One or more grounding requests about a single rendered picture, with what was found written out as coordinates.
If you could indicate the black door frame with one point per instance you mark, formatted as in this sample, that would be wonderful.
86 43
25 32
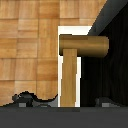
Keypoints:
106 76

